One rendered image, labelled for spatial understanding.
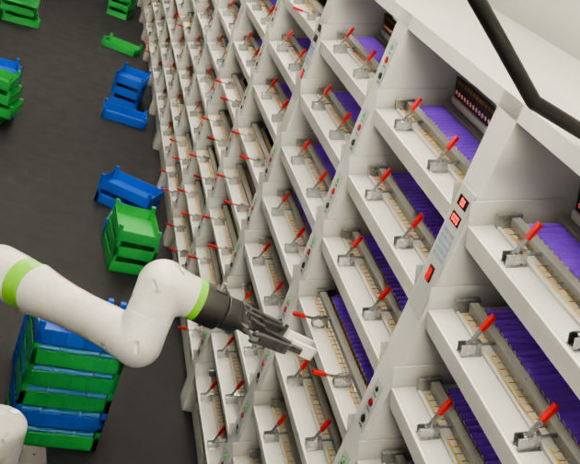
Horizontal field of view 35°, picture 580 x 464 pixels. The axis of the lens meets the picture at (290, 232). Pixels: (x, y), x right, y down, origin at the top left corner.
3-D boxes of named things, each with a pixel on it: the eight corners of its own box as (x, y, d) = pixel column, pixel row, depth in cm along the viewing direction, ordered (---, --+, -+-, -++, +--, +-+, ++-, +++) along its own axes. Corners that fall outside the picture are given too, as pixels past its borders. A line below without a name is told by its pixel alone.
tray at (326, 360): (345, 448, 207) (348, 413, 203) (297, 309, 261) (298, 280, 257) (431, 441, 211) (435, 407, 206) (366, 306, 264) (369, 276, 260)
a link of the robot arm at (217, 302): (184, 308, 205) (187, 331, 196) (210, 267, 201) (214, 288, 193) (208, 319, 207) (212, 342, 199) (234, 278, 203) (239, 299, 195)
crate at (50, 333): (34, 342, 289) (40, 320, 286) (31, 307, 306) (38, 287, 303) (127, 355, 301) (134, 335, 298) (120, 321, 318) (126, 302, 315)
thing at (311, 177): (315, 237, 262) (317, 191, 256) (280, 157, 316) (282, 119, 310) (384, 234, 266) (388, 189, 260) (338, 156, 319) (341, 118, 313)
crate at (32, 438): (5, 443, 303) (10, 423, 300) (4, 404, 320) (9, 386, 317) (95, 451, 315) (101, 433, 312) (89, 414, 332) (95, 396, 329)
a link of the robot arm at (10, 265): (-45, 290, 214) (-39, 241, 210) (-1, 281, 225) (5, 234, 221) (8, 319, 205) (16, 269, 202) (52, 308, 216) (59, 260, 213)
